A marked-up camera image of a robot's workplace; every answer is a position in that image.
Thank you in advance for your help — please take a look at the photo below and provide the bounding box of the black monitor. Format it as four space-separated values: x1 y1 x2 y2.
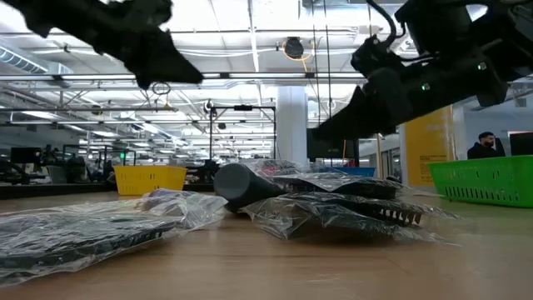
306 127 361 162

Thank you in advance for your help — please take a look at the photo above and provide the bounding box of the black aluminium table frame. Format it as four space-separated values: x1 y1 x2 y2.
0 182 217 200

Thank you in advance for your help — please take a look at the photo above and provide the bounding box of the white pillar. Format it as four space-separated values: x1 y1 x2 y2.
276 86 310 164

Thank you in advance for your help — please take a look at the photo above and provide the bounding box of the green plastic basket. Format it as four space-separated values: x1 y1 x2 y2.
427 154 533 208

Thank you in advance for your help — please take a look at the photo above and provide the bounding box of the black overhead camera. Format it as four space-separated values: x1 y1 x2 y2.
284 36 306 60

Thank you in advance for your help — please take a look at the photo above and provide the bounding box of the yellow sign panel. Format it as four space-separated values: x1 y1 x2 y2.
404 105 456 188

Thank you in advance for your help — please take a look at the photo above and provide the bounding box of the black neighbouring rig frame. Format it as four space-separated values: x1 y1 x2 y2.
208 105 277 162

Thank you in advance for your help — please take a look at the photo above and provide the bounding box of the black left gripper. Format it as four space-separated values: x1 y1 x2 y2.
41 0 205 90

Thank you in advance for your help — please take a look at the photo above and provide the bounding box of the yellow plastic basket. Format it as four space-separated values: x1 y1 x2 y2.
113 165 188 197

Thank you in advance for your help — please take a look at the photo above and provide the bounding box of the person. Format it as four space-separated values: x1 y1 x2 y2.
466 131 507 160

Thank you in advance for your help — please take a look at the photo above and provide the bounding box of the bagged black round brush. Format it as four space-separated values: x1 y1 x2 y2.
245 159 407 200
240 191 461 243
0 198 184 288

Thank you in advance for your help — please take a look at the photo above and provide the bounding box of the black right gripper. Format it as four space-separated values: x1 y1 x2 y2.
309 35 456 141

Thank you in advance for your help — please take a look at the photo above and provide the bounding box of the blue plastic basket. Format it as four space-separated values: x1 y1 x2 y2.
322 166 376 178

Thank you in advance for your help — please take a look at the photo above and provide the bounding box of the dark grey deodorant stick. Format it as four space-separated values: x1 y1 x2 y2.
213 162 288 213

